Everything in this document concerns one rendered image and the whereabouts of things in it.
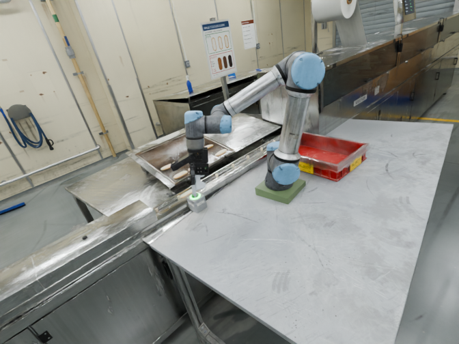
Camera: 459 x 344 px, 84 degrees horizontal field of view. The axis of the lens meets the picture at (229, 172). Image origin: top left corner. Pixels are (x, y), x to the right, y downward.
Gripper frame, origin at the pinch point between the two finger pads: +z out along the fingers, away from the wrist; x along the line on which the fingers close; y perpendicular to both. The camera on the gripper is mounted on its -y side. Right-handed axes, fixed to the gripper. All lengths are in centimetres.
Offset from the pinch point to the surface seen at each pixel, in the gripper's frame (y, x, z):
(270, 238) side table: 30.7, -19.4, 15.5
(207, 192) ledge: 6.7, 23.2, 11.9
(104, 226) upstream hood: -42.4, 1.9, 16.1
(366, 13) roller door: 453, 597, -194
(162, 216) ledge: -16.5, 8.7, 16.6
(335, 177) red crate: 73, 9, 2
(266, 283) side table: 23.6, -39.8, 19.0
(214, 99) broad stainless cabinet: 29, 253, -20
